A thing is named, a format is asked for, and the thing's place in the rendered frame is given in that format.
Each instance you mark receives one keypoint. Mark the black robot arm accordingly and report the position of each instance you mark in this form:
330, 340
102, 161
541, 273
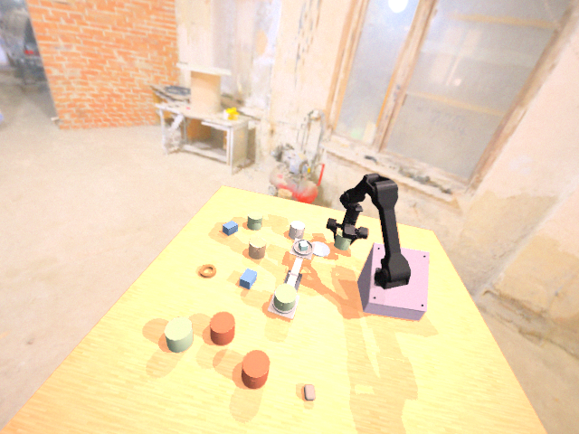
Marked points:
395, 271

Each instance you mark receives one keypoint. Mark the orange cylinder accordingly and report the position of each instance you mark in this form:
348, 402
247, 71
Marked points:
255, 368
222, 328

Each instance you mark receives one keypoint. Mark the orange ring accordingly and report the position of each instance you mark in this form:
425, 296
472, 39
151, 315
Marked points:
207, 275

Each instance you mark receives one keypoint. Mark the white round dish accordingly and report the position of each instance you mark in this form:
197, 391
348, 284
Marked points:
321, 249

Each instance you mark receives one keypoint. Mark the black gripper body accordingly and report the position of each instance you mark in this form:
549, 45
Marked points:
333, 225

